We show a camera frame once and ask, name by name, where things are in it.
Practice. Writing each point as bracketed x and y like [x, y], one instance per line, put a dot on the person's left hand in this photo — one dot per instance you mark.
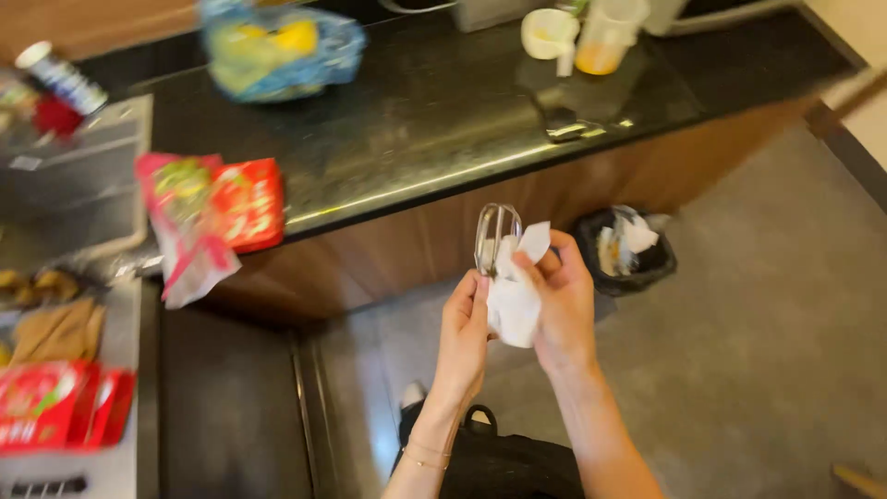
[461, 339]

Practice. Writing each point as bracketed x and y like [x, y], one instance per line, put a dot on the person's right hand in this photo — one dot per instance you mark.
[565, 305]

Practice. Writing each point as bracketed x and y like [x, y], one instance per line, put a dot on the white paper towel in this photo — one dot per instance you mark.
[516, 298]

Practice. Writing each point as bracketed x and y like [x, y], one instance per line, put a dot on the metal mixer beater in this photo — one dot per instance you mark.
[496, 235]

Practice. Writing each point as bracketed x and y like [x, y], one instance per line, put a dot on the person's white shoe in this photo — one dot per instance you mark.
[413, 393]

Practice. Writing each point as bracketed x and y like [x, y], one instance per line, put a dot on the black trash bin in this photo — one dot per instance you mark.
[623, 253]

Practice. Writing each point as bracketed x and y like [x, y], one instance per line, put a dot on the wooden cabinet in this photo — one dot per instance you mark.
[485, 222]

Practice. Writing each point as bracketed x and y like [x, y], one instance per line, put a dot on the person's black clothing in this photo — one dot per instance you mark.
[506, 464]

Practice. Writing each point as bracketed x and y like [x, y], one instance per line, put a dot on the red snack packet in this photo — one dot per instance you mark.
[248, 204]

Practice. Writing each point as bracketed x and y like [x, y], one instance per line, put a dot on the clear plastic jug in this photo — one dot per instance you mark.
[606, 38]

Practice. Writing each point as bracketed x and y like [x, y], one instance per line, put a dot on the white measuring cup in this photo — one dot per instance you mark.
[551, 34]

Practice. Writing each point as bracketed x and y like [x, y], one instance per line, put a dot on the pink and white snack packet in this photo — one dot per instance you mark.
[184, 229]

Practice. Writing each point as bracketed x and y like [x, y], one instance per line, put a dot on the steel appliance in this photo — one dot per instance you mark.
[485, 10]

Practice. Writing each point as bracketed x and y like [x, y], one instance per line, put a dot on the blue plastic bag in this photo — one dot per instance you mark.
[281, 52]

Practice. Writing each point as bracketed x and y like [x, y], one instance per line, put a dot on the brown cloth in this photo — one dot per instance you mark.
[59, 332]

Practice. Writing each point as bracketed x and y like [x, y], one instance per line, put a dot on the steel sink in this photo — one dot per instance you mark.
[69, 180]

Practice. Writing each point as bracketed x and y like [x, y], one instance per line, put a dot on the red cup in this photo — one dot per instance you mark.
[57, 118]

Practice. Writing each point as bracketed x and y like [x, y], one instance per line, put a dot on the white-capped spray can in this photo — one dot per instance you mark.
[62, 76]

